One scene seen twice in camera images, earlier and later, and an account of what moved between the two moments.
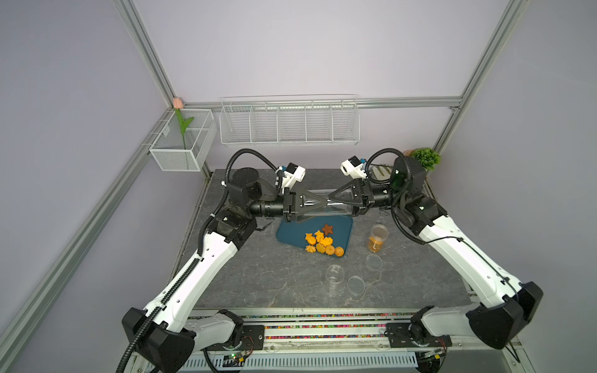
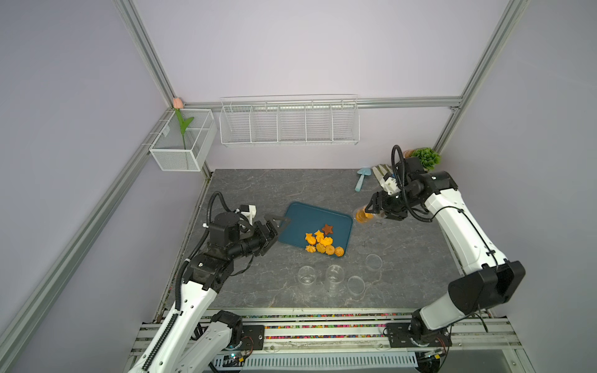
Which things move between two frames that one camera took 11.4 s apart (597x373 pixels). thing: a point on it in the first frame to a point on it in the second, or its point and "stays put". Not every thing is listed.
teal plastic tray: [293, 233] stays put
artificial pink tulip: [177, 105] stays put
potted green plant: [427, 155] stays put
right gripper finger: [350, 192] to [374, 205]
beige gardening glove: [382, 172] stays put
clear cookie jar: [334, 275] stays put
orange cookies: [321, 241] stays put
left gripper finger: [301, 219] to [267, 233]
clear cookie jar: [332, 210] to [306, 280]
